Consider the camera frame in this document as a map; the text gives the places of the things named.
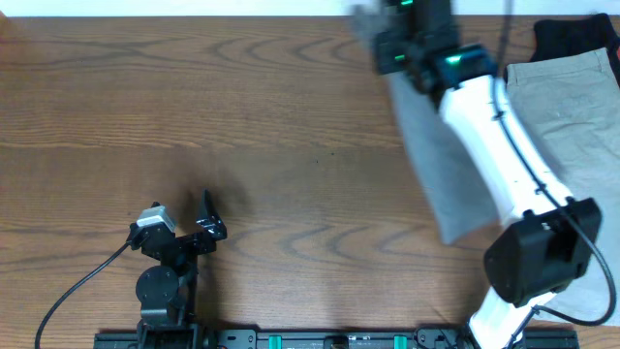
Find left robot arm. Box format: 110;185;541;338
127;202;217;349

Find black left camera cable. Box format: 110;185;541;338
34;241;133;349

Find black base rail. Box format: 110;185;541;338
93;327;580;349

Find black garment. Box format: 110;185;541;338
530;14;619;63

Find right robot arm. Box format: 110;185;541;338
372;1;602;348

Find beige shorts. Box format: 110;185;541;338
505;47;620;327

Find grey shorts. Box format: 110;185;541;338
349;4;503;246

